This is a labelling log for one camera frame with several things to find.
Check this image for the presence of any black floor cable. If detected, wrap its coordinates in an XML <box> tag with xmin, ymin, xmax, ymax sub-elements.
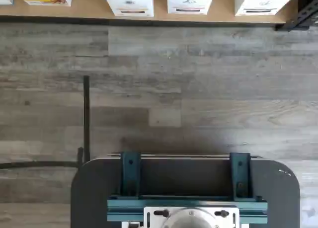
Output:
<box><xmin>0</xmin><ymin>75</ymin><xmax>90</xmax><ymax>169</ymax></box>

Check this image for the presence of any white box pink strip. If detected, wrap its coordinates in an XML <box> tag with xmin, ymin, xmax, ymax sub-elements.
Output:
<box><xmin>166</xmin><ymin>0</ymin><xmax>216</xmax><ymax>15</ymax></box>

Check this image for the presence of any brown wooden shelf board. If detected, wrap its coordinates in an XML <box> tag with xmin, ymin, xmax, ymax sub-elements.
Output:
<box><xmin>0</xmin><ymin>0</ymin><xmax>300</xmax><ymax>22</ymax></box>

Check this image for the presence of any white box black strip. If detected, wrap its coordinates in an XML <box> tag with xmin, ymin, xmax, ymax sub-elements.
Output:
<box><xmin>234</xmin><ymin>0</ymin><xmax>299</xmax><ymax>17</ymax></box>

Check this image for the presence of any white box orange-yellow strip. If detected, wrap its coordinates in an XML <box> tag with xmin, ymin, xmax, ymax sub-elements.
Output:
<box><xmin>101</xmin><ymin>0</ymin><xmax>154</xmax><ymax>17</ymax></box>

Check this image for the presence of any teal metal mounting frame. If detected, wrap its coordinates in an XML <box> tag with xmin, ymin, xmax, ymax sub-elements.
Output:
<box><xmin>107</xmin><ymin>151</ymin><xmax>268</xmax><ymax>228</ymax></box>

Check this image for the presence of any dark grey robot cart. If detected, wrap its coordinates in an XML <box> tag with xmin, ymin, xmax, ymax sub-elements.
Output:
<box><xmin>71</xmin><ymin>152</ymin><xmax>301</xmax><ymax>228</ymax></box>

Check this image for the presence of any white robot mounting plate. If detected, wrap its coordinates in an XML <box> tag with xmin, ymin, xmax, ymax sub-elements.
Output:
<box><xmin>143</xmin><ymin>206</ymin><xmax>240</xmax><ymax>228</ymax></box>

